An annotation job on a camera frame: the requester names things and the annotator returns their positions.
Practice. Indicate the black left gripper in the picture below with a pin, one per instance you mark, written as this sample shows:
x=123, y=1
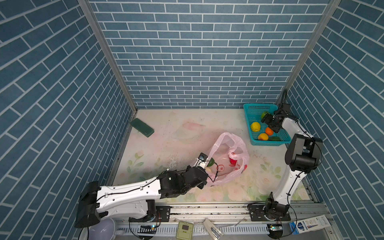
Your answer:
x=203, y=183

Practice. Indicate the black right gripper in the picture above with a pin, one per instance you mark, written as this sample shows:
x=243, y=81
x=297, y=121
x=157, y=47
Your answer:
x=266, y=119

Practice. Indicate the yellow lemon fruit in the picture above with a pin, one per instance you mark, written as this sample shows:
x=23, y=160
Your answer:
x=255, y=127

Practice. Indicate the yellow orange mango fruit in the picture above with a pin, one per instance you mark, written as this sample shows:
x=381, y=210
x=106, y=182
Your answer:
x=263, y=137

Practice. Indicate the pink plastic bag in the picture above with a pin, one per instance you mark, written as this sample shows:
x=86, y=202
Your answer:
x=227, y=160

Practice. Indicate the green round fruit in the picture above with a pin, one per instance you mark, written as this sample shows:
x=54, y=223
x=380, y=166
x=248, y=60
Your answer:
x=264, y=114

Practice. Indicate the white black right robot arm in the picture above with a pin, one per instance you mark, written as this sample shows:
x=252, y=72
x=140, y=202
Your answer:
x=304, y=154

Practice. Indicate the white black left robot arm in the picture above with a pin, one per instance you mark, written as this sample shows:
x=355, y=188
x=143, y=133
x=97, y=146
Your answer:
x=137, y=200

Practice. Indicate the red fruit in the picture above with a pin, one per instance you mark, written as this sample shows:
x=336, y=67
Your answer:
x=233, y=162

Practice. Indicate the teal plastic basket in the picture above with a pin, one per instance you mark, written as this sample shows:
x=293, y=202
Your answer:
x=253, y=114

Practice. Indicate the green digital timer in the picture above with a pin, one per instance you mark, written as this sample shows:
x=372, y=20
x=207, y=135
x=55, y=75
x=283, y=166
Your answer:
x=185, y=231

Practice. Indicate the white small device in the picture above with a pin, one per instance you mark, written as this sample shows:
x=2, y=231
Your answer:
x=212, y=230

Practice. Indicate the green rectangular box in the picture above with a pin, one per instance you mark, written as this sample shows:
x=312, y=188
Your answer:
x=142, y=127

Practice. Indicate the white plastic bowl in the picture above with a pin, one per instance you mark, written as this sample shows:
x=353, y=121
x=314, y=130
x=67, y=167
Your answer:
x=104, y=230

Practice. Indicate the blue white paper box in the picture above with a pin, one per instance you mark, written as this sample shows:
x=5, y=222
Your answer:
x=309, y=225

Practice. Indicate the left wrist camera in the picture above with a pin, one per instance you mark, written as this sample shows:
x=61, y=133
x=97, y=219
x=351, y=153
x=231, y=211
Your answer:
x=202, y=161

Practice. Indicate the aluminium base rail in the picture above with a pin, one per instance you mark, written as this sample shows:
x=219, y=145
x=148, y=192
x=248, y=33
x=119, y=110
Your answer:
x=233, y=212

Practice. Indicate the grey aluminium corner post right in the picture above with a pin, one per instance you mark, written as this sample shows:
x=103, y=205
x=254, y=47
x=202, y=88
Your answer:
x=317, y=32

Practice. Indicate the grey aluminium corner post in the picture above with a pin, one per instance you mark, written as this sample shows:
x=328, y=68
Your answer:
x=92, y=20
x=317, y=32

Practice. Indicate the grey aluminium corner post left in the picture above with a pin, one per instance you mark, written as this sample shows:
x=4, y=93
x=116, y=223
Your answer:
x=92, y=20

